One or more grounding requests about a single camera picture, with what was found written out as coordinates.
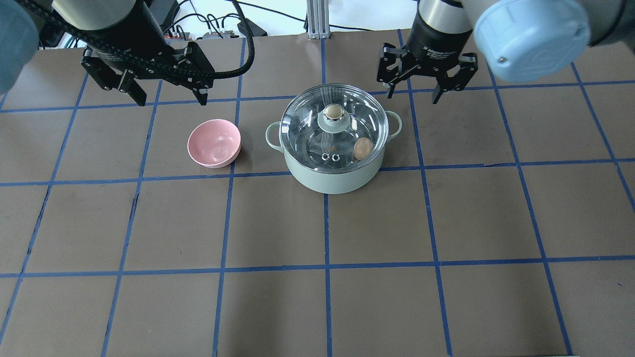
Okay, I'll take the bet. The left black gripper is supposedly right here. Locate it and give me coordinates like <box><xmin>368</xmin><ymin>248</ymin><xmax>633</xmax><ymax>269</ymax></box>
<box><xmin>81</xmin><ymin>20</ymin><xmax>216</xmax><ymax>107</ymax></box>

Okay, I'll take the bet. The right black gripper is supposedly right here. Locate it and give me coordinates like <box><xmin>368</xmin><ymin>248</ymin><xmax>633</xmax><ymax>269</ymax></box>
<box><xmin>377</xmin><ymin>20</ymin><xmax>479</xmax><ymax>105</ymax></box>

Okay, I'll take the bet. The brown egg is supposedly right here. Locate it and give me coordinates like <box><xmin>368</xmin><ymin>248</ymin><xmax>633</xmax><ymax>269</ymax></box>
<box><xmin>353</xmin><ymin>136</ymin><xmax>374</xmax><ymax>161</ymax></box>

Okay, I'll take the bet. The glass pot lid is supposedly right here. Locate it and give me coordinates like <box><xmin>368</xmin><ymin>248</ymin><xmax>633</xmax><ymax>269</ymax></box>
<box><xmin>279</xmin><ymin>83</ymin><xmax>394</xmax><ymax>174</ymax></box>

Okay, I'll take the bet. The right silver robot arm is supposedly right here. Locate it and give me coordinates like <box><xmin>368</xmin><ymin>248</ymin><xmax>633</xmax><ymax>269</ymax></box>
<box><xmin>377</xmin><ymin>0</ymin><xmax>634</xmax><ymax>103</ymax></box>

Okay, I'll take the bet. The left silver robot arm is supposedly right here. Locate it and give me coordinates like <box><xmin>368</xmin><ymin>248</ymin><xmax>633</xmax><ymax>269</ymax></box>
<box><xmin>1</xmin><ymin>0</ymin><xmax>227</xmax><ymax>106</ymax></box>

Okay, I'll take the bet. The pale green electric pot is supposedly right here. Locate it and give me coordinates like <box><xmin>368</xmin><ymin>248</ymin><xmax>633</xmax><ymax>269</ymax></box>
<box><xmin>265</xmin><ymin>83</ymin><xmax>403</xmax><ymax>194</ymax></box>

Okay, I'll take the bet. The pink bowl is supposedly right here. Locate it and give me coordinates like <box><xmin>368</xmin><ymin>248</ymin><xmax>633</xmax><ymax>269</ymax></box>
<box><xmin>187</xmin><ymin>119</ymin><xmax>241</xmax><ymax>169</ymax></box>

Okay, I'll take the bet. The black power brick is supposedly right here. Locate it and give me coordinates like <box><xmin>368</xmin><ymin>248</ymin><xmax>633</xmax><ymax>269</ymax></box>
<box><xmin>237</xmin><ymin>19</ymin><xmax>268</xmax><ymax>38</ymax></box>

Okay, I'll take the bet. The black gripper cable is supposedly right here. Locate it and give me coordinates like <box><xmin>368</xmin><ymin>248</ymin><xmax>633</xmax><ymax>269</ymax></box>
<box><xmin>15</xmin><ymin>0</ymin><xmax>255</xmax><ymax>80</ymax></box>

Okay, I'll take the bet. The aluminium frame post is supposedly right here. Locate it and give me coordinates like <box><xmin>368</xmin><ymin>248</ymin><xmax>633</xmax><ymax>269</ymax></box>
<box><xmin>306</xmin><ymin>0</ymin><xmax>331</xmax><ymax>39</ymax></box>

